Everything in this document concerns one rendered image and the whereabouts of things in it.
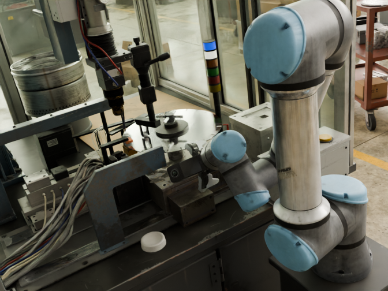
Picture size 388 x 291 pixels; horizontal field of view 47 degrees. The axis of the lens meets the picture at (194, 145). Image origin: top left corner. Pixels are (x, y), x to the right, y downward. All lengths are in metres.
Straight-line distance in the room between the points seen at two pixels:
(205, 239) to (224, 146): 0.37
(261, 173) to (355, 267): 0.30
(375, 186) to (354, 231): 1.81
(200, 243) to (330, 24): 0.71
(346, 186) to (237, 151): 0.25
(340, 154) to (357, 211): 0.42
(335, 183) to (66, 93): 1.26
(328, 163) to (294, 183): 0.54
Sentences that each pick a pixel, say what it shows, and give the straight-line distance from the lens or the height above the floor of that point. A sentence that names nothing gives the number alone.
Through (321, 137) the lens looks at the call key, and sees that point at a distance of 1.41.
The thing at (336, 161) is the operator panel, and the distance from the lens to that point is 1.43.
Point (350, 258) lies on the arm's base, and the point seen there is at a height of 0.81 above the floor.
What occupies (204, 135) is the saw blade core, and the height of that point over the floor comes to 0.95.
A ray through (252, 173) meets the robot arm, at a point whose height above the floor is 1.01.
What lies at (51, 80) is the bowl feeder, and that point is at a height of 1.05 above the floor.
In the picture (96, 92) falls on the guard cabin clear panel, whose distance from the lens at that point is 2.49.
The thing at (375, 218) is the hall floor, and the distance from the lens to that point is 2.61.
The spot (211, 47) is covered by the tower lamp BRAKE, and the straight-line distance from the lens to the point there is 1.62.
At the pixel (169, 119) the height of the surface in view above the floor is 0.99.
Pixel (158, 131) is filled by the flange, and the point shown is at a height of 0.96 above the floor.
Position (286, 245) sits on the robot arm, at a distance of 0.94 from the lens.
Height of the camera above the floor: 1.54
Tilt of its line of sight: 26 degrees down
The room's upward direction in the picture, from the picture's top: 9 degrees counter-clockwise
